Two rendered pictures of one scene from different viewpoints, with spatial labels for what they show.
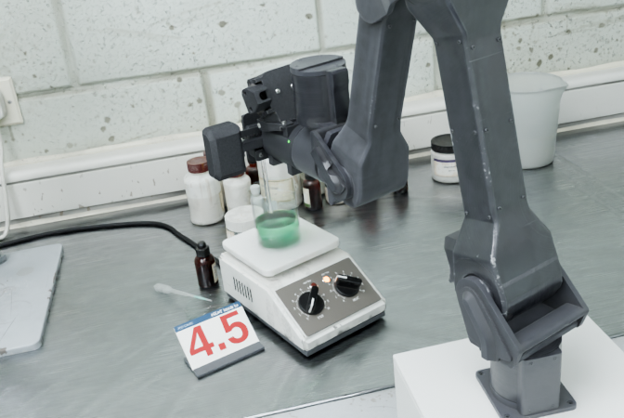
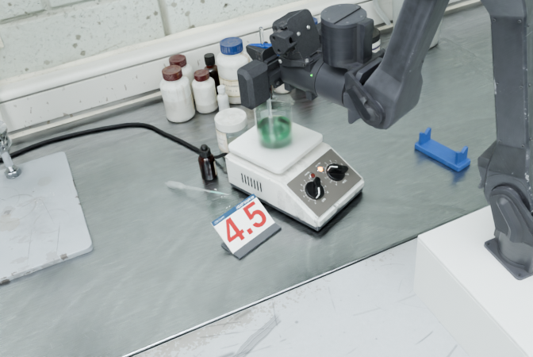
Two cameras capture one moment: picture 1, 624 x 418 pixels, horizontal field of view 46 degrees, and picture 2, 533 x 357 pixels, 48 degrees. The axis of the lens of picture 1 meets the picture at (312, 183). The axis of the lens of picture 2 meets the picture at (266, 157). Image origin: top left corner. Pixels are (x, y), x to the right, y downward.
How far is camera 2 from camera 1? 0.27 m
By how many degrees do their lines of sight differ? 17
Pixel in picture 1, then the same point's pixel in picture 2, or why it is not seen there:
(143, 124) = (109, 37)
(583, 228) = (481, 100)
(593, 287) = not seen: hidden behind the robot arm
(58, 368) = (118, 265)
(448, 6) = not seen: outside the picture
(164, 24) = not seen: outside the picture
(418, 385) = (446, 259)
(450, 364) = (462, 238)
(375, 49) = (423, 16)
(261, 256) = (267, 157)
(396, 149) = (416, 83)
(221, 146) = (255, 82)
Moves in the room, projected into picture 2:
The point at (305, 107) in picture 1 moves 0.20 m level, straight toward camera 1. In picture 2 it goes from (337, 51) to (408, 139)
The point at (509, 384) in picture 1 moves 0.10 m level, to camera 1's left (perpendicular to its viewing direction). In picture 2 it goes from (521, 254) to (442, 275)
